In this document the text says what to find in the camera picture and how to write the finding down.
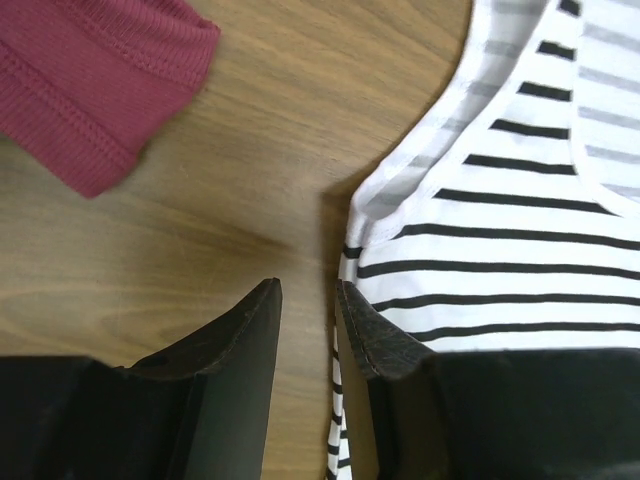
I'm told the black white striped tank top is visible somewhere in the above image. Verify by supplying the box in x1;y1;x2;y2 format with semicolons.
326;1;639;479

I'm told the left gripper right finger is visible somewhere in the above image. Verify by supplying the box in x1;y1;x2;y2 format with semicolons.
336;281;639;479

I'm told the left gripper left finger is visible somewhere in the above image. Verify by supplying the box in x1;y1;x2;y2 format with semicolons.
1;278;282;479

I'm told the maroon tank top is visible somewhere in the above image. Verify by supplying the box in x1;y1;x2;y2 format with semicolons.
1;1;220;198

